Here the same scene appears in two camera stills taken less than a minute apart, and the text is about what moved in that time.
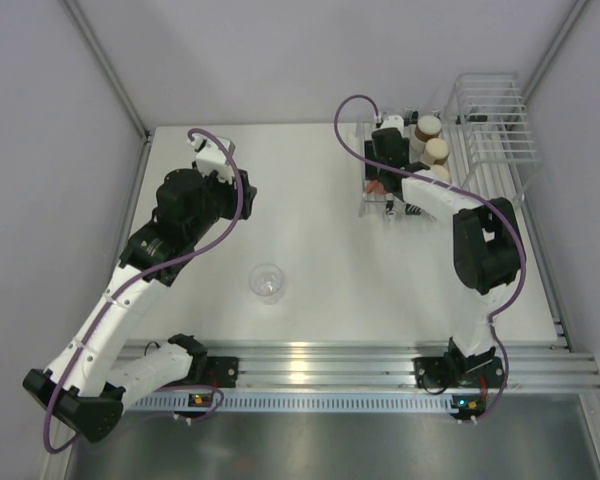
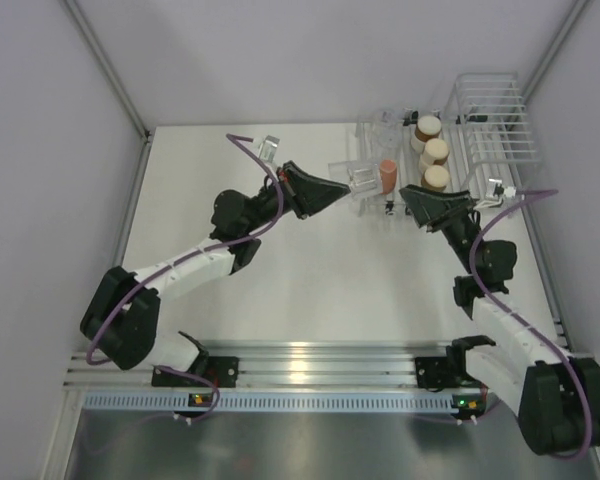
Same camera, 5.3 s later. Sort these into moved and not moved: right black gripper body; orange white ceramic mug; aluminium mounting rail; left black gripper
Moved: right black gripper body; orange white ceramic mug; left black gripper
Not moved: aluminium mounting rail
